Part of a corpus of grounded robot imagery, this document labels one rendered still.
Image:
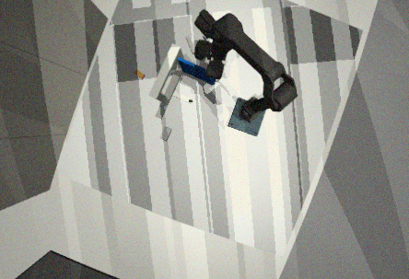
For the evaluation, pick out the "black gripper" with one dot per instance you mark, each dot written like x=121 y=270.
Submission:
x=216 y=67

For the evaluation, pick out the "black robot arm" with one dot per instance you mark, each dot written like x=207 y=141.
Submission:
x=227 y=34

